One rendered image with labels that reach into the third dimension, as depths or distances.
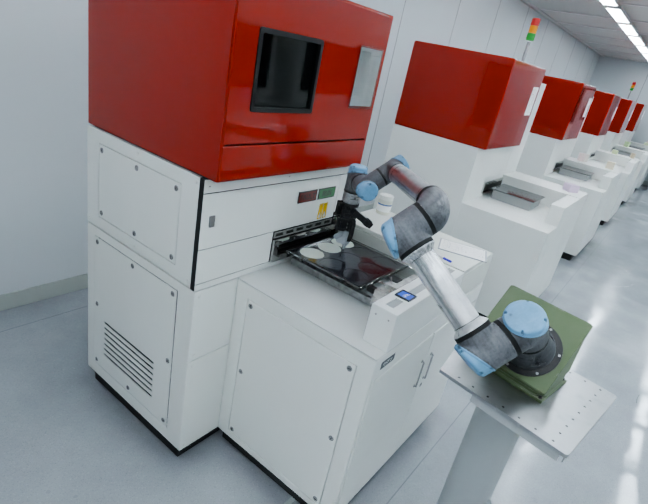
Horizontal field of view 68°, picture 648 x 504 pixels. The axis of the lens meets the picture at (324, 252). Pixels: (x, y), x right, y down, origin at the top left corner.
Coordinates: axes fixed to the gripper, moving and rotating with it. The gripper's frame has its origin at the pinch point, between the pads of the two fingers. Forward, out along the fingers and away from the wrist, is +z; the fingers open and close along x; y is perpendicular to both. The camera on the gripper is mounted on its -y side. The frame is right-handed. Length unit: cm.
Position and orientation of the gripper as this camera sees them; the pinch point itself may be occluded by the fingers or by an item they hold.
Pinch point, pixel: (345, 246)
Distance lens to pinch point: 203.5
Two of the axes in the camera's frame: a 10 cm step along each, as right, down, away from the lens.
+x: 2.6, 4.6, -8.5
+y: -9.5, -0.5, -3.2
